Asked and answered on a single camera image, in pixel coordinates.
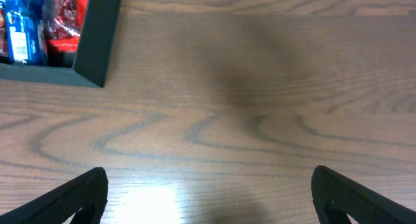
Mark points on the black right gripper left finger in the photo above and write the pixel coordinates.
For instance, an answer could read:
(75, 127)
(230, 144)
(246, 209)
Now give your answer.
(83, 199)

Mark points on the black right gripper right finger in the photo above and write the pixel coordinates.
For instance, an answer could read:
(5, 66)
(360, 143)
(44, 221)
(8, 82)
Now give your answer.
(338, 199)

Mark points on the blue Oreo cookie pack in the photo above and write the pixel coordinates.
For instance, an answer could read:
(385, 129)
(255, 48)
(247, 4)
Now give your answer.
(25, 32)

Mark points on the red Hacks candy bag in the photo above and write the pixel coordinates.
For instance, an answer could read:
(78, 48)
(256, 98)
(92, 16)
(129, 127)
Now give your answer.
(63, 20)

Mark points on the red Hello Panda box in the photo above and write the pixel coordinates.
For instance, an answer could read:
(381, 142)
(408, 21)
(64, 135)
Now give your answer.
(3, 35)

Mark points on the dark green gift box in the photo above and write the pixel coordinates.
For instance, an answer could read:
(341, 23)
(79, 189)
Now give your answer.
(88, 66)

